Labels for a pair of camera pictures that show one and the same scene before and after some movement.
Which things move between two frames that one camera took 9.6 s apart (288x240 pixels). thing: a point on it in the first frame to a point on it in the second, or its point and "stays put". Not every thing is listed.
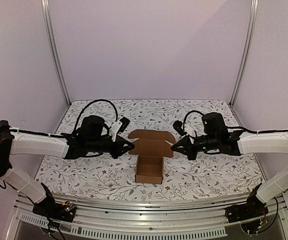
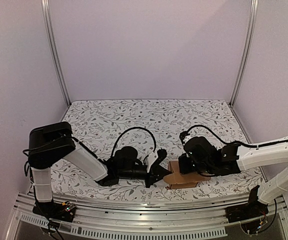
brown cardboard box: x=150 y=146 to x=177 y=180
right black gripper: x=189 y=145 to x=184 y=165
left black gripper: x=122 y=141 to x=158 y=170
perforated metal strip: x=123 y=233 stays put
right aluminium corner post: x=250 y=49 stays put
